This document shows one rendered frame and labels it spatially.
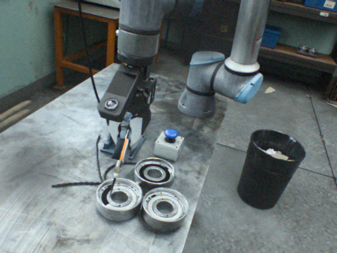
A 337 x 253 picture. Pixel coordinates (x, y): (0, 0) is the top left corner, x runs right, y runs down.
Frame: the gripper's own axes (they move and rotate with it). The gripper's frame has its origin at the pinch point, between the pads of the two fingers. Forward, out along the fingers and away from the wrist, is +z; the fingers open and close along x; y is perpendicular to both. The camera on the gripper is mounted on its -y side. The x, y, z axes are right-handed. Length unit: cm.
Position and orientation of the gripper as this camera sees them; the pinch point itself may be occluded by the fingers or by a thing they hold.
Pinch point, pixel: (124, 144)
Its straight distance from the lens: 66.1
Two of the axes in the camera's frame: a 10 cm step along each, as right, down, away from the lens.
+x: -9.6, -2.6, 1.3
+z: -1.6, 8.4, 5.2
